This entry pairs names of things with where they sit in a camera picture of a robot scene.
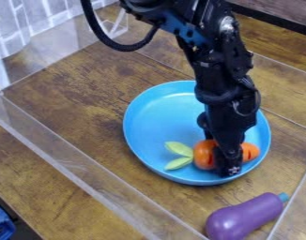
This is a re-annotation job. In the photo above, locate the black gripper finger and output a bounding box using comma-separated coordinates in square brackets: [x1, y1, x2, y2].
[214, 147, 243, 177]
[196, 112, 214, 140]

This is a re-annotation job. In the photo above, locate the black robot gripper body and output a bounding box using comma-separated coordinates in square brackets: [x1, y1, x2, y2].
[193, 76, 260, 157]

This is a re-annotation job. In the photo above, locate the orange toy carrot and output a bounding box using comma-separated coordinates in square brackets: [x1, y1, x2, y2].
[163, 138, 260, 172]

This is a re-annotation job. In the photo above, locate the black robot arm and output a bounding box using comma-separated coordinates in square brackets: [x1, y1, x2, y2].
[120, 0, 260, 177]

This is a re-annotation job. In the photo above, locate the blue plastic plate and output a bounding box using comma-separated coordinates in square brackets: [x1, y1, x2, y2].
[121, 80, 272, 187]

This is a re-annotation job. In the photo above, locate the purple toy eggplant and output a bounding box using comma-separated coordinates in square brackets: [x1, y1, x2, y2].
[206, 192, 288, 240]

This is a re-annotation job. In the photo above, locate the white grid curtain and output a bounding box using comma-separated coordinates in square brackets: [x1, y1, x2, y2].
[0, 0, 119, 92]

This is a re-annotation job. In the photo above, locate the blue object at corner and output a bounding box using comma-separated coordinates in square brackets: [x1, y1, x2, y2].
[0, 207, 16, 240]

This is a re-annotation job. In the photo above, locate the black corrugated cable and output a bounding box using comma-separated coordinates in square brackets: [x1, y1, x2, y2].
[79, 0, 160, 53]

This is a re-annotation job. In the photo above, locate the clear acrylic enclosure wall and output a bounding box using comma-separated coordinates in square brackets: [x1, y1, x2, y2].
[0, 3, 306, 240]

